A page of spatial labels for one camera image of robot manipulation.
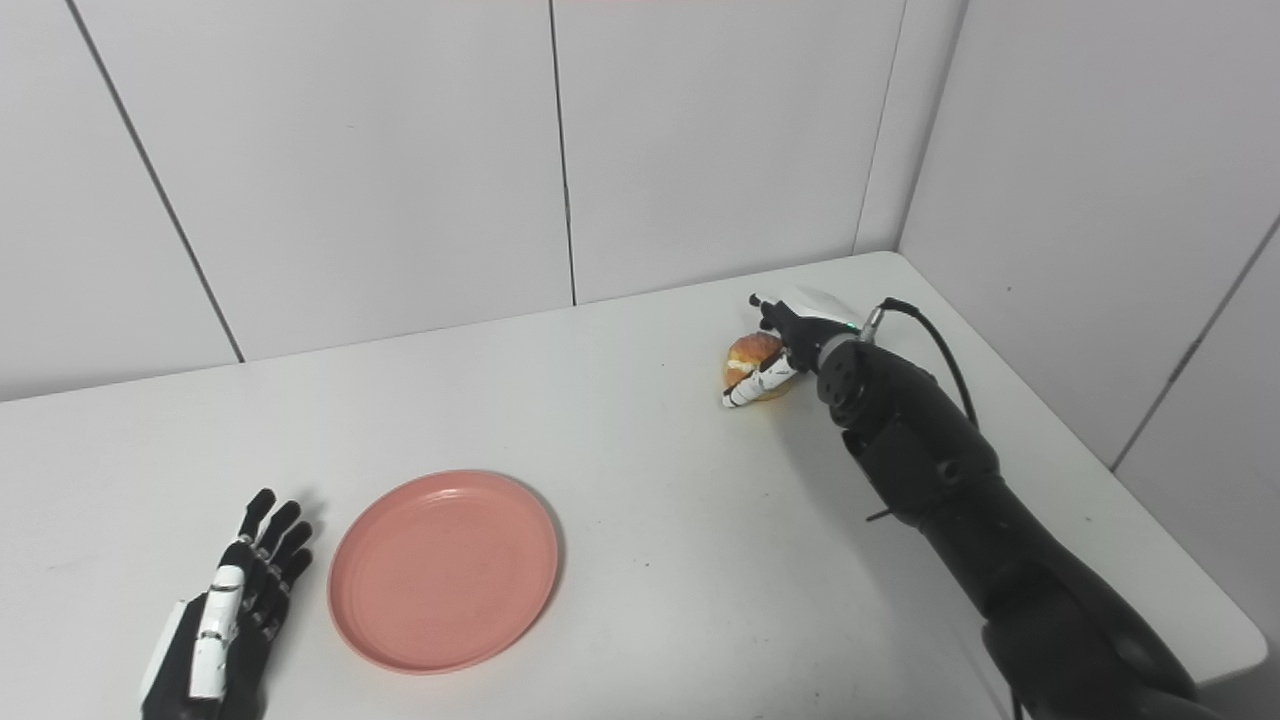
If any cream puff pastry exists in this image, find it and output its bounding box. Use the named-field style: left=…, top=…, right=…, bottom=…
left=723, top=332, right=796, bottom=403

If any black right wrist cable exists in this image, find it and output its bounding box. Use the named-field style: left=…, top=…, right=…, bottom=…
left=862, top=297, right=981, bottom=431

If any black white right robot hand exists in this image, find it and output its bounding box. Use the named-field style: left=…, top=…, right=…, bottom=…
left=722, top=287, right=861, bottom=409

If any pink round plate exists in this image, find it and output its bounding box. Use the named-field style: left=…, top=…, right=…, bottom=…
left=327, top=470, right=561, bottom=676

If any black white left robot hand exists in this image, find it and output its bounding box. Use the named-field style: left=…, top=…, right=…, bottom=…
left=140, top=488, right=315, bottom=720

